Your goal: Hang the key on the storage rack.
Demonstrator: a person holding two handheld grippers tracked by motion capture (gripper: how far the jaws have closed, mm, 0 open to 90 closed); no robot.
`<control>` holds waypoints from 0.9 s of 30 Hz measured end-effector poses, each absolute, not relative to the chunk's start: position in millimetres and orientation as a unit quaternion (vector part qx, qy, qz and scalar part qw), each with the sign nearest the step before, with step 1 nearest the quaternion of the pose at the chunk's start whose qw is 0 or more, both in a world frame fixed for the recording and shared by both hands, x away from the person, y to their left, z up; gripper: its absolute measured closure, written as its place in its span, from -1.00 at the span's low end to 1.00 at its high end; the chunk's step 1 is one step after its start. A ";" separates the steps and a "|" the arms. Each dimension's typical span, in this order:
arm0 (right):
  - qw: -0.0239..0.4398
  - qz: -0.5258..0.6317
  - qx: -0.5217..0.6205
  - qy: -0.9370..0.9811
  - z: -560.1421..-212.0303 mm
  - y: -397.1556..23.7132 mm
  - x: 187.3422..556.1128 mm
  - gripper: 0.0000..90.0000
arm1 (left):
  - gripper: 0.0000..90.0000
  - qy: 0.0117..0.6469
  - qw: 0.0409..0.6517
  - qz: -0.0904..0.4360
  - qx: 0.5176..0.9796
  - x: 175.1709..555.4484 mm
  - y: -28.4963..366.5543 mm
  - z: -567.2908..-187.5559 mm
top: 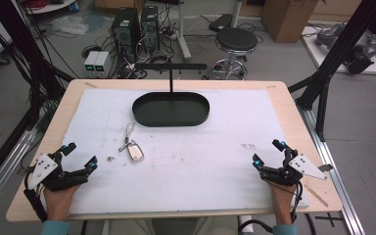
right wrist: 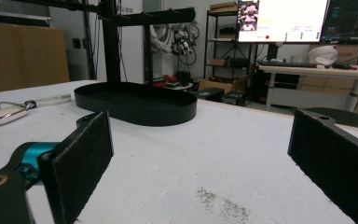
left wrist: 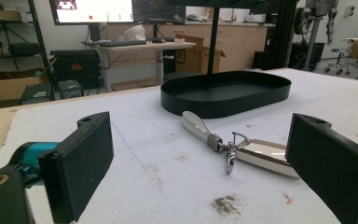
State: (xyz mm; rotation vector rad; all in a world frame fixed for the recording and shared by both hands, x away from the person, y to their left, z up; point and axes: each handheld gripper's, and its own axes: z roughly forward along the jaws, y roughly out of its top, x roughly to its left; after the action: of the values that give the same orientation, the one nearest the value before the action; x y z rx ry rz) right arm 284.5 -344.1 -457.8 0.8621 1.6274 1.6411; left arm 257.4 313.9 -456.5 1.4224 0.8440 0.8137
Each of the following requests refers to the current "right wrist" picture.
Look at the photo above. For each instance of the brown cardboard panel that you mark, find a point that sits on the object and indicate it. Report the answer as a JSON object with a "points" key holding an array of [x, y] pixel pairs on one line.
{"points": [[21, 56]]}

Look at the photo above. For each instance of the white cap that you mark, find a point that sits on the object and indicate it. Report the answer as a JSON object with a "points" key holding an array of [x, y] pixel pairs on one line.
{"points": [[323, 55]]}

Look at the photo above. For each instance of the black keyboard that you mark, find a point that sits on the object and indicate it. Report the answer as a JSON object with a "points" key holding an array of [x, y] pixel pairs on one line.
{"points": [[287, 64]]}

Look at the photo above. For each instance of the black jewelry stand with tray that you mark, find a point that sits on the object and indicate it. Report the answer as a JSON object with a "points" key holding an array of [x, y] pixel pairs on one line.
{"points": [[136, 104]]}

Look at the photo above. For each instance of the monitor with white screen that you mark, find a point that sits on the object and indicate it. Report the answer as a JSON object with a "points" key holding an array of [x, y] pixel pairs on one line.
{"points": [[286, 21]]}

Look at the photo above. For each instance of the white key fob with carabiner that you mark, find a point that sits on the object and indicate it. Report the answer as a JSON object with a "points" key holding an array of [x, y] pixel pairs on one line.
{"points": [[3, 114]]}

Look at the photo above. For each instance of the red and black items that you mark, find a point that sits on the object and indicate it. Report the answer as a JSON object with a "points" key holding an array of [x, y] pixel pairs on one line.
{"points": [[171, 80]]}

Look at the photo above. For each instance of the flat cardboard box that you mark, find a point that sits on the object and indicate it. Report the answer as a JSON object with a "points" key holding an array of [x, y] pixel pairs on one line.
{"points": [[223, 6]]}

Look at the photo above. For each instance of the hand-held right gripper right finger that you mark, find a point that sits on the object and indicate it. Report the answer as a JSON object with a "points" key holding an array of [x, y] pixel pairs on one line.
{"points": [[332, 161]]}

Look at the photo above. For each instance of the clear acrylic tag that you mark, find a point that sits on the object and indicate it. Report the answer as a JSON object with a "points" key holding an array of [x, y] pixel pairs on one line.
{"points": [[52, 100]]}

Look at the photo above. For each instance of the black box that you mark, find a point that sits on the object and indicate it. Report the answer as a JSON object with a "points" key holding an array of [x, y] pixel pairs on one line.
{"points": [[209, 94]]}

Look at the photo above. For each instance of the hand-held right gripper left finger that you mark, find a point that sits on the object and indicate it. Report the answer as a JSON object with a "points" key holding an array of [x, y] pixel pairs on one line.
{"points": [[77, 165]]}

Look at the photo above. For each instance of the white desk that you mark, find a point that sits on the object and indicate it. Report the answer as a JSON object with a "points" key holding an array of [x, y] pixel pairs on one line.
{"points": [[313, 73]]}

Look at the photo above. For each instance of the dark green box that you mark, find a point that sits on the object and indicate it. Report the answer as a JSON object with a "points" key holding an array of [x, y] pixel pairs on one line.
{"points": [[234, 98]]}

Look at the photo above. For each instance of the monitor with dark screen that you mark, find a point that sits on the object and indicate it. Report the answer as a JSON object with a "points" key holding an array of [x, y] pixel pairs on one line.
{"points": [[351, 21]]}

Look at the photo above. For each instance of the black wall socket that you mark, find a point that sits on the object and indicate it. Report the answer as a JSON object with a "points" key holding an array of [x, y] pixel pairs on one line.
{"points": [[76, 43]]}

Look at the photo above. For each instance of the open cardboard box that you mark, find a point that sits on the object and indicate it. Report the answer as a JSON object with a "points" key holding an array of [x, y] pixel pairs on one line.
{"points": [[217, 84]]}

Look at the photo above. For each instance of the black metal shelf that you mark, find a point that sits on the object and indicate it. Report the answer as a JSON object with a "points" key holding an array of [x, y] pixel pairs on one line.
{"points": [[206, 43]]}

